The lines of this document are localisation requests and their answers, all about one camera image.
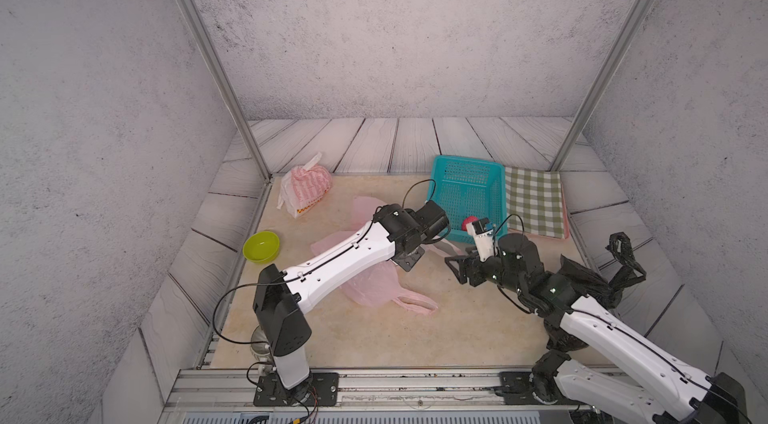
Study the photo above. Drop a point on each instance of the aluminium frame post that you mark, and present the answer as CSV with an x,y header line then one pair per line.
x,y
618,50
196,26

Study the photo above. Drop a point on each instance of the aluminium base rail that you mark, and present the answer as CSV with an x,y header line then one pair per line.
x,y
383,391

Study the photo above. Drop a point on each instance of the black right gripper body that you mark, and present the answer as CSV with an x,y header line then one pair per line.
x,y
493,270

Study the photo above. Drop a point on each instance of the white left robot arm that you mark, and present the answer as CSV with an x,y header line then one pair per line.
x,y
284,297

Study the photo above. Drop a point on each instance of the right aluminium frame post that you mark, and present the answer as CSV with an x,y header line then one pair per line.
x,y
618,50

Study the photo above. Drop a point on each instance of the pink white striped tied bag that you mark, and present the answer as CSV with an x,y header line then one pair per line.
x,y
303,187

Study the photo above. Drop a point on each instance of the green white checkered cloth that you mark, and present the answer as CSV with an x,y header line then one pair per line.
x,y
535,203

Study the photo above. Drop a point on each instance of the pink plastic bag apple print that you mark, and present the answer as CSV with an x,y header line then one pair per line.
x,y
379,284

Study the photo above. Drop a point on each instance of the left aluminium frame post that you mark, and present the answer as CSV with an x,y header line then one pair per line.
x,y
196,26

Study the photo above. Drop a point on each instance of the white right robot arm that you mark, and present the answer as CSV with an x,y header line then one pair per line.
x,y
592,356

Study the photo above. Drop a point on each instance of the red apple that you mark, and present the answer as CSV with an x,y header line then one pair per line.
x,y
468,222

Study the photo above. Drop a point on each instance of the teal plastic perforated basket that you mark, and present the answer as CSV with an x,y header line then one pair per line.
x,y
466,187

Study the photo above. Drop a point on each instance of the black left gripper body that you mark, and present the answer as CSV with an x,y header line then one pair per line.
x,y
412,260

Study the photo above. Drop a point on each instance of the green plastic bowl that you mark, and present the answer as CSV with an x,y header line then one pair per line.
x,y
262,247

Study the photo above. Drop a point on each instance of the silver ribbed metal cup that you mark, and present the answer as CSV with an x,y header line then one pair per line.
x,y
260,348

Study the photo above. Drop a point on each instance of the black plastic bag knotted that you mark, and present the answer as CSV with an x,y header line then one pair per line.
x,y
574,280

